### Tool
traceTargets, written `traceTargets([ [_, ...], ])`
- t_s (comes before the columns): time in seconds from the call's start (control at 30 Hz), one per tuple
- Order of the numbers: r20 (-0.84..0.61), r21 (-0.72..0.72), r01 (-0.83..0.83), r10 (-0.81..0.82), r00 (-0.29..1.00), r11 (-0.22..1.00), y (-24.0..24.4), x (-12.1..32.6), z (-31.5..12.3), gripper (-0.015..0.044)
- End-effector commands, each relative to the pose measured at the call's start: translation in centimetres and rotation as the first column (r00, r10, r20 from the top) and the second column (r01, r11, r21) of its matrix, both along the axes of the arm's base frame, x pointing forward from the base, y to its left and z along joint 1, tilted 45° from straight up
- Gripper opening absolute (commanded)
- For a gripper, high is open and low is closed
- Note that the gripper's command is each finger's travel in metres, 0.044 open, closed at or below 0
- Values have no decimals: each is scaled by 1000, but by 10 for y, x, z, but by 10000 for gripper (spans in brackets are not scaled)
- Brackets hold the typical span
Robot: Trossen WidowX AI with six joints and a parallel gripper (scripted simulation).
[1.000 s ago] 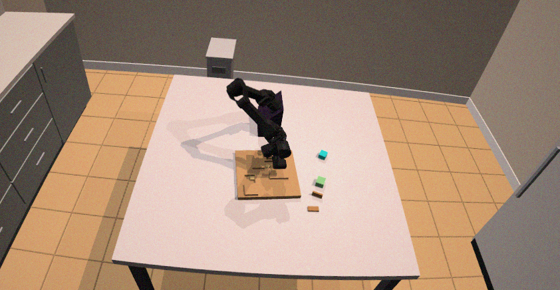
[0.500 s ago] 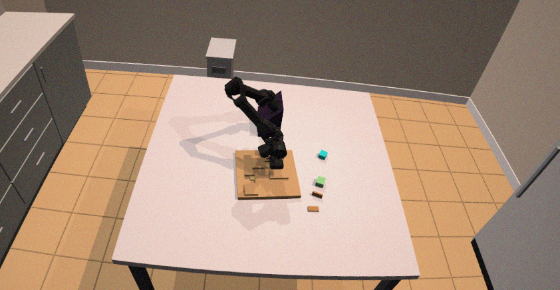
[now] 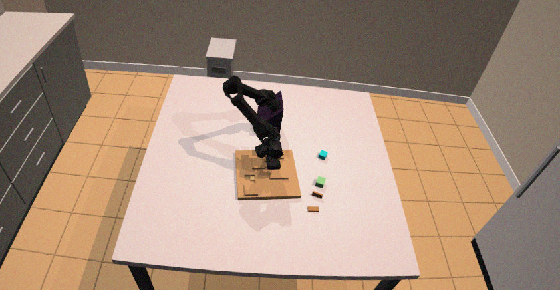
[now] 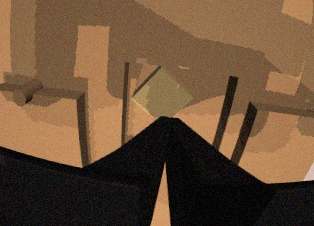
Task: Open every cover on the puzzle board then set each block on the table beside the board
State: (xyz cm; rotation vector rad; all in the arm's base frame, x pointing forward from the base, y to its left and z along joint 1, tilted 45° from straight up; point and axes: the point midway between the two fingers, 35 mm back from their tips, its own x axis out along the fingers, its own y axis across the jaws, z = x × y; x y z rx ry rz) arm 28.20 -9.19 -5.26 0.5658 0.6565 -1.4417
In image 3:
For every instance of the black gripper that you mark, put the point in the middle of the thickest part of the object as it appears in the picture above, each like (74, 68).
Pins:
(272, 164)

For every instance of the teal cube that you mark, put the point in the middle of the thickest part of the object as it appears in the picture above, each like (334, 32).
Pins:
(323, 155)

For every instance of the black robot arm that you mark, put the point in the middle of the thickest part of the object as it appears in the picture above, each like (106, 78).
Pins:
(260, 126)

